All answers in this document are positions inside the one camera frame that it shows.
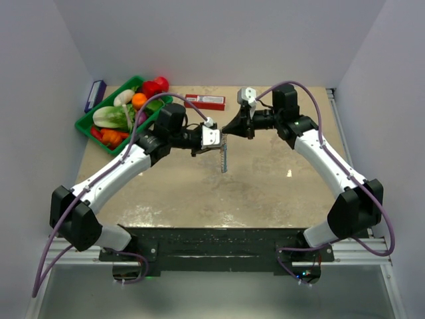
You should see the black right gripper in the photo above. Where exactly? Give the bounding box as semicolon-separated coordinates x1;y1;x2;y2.
222;104;282;140

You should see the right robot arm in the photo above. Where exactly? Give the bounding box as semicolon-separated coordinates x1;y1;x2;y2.
222;83;383;261

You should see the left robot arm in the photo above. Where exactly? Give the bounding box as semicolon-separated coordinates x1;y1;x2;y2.
50;103;211;261

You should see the green bell pepper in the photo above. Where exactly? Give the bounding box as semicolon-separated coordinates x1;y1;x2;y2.
144;99;165;116

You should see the purple onion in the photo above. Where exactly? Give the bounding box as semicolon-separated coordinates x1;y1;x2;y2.
137;112;149;126

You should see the red rectangular box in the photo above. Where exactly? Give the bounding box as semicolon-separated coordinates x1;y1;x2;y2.
185;94;226;111

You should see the green plastic tray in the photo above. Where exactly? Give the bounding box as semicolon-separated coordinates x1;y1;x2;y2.
75;76;173;156

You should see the red bell pepper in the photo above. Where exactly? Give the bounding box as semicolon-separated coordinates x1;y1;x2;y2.
141;81;163;99

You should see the red tomato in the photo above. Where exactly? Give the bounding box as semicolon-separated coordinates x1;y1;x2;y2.
153;76;169;92

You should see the white radish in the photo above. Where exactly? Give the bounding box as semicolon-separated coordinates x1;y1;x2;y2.
114;89;135;106

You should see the green leafy cabbage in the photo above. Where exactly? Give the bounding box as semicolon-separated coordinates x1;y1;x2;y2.
92;104;136;131

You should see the small orange pepper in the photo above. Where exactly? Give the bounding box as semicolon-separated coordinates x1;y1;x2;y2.
100;128;129;150

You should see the red chili pepper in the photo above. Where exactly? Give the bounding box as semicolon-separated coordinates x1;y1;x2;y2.
90;126;102;142

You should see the purple box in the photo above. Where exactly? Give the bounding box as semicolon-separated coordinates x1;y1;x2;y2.
84;80;106;114

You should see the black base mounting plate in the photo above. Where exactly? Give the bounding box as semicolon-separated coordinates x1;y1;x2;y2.
99;227;335;282

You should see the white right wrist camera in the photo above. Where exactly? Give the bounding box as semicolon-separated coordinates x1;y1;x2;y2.
237;87;257;108

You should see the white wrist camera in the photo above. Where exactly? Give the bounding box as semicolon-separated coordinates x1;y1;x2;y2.
201;123;222;150
237;87;257;108

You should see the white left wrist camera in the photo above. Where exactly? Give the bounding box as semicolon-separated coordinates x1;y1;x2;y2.
201;123;222;150

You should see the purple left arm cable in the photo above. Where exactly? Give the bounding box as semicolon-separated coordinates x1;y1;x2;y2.
31;92;213;298

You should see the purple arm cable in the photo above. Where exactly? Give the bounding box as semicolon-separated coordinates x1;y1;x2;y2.
254;80;396;283
31;92;213;298

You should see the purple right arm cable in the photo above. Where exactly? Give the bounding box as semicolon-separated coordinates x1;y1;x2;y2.
254;80;396;283

